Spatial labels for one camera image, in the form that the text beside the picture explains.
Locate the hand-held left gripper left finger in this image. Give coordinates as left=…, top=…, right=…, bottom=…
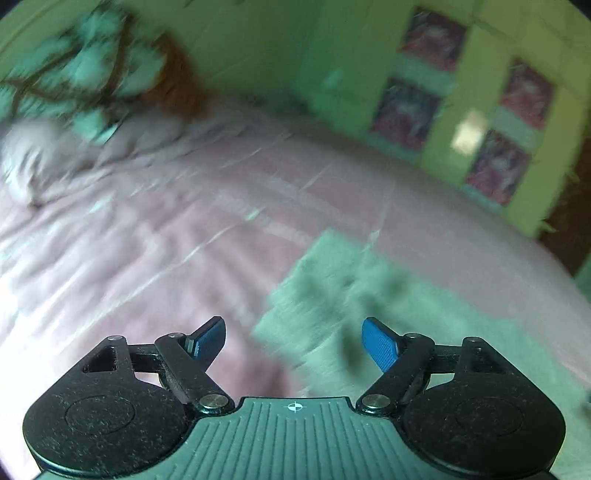
left=82, top=316, right=235, bottom=414

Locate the green patterned pillow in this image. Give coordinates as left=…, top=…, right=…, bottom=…
left=0, top=8, right=172, bottom=145

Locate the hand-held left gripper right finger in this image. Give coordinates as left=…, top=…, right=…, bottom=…
left=356, top=316, right=509, bottom=416

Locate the light green wardrobe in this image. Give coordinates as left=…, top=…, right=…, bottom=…
left=295, top=0, right=588, bottom=240

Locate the bed with pink quilt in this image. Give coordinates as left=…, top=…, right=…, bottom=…
left=0, top=95, right=591, bottom=480

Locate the pink printed wardrobe poster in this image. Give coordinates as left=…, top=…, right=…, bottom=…
left=464, top=129, right=532, bottom=206
left=369, top=78, right=441, bottom=151
left=399, top=6, right=468, bottom=73
left=499, top=58, right=556, bottom=131

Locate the green towel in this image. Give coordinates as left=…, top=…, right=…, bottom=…
left=252, top=230, right=591, bottom=480

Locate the white pillow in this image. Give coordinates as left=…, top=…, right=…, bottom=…
left=0, top=115, right=185, bottom=208

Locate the brown wooden door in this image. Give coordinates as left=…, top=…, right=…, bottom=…
left=536, top=136, right=591, bottom=280

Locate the orange-brown cloth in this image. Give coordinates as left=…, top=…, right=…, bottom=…
left=141, top=31, right=209, bottom=121

